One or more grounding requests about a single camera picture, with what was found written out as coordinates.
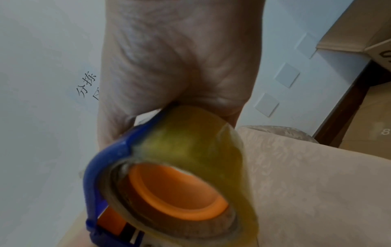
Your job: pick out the person's right hand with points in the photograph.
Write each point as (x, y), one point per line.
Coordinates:
(171, 60)

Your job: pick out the clear yellowish tape roll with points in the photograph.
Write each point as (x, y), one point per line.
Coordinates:
(189, 135)

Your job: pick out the blue orange tape dispenser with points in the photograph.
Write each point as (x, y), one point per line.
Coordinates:
(102, 156)

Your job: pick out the cardboard box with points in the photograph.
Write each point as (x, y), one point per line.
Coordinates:
(354, 26)

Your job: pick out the white square wall plate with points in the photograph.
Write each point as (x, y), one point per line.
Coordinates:
(268, 103)
(309, 45)
(287, 74)

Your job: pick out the dark wooden door frame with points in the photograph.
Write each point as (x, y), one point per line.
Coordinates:
(345, 106)

